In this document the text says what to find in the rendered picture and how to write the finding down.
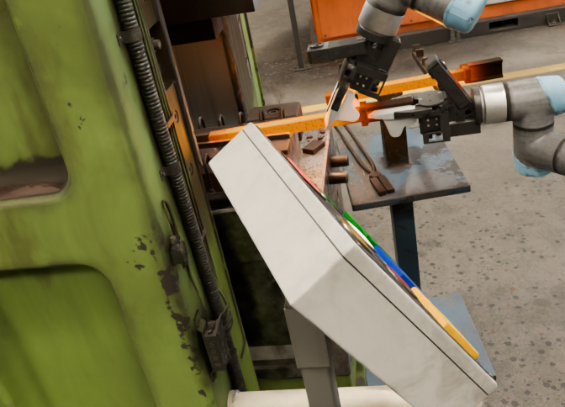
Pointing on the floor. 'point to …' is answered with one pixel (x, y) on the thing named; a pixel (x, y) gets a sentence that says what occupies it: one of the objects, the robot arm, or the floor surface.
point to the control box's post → (321, 387)
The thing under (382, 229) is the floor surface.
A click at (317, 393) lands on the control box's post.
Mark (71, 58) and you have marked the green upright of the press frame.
